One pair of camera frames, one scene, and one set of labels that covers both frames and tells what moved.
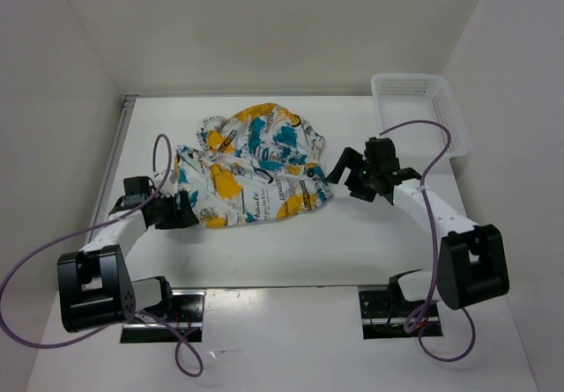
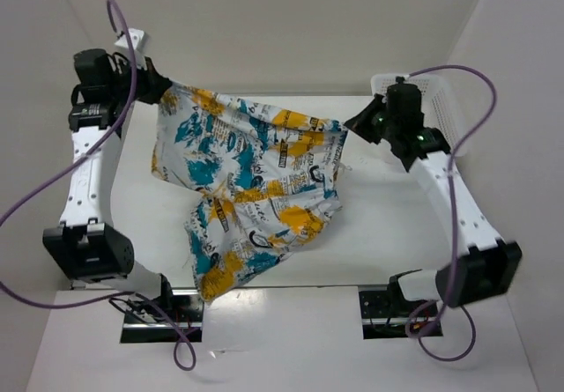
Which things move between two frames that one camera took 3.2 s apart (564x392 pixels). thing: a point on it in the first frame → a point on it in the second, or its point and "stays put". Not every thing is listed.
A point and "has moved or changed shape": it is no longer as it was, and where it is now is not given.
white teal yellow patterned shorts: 259,163 has moved or changed shape
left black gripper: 185,217 → 155,83
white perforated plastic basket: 403,99 stays put
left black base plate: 185,320 stays put
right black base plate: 383,316 stays put
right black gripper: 352,159 → 360,122
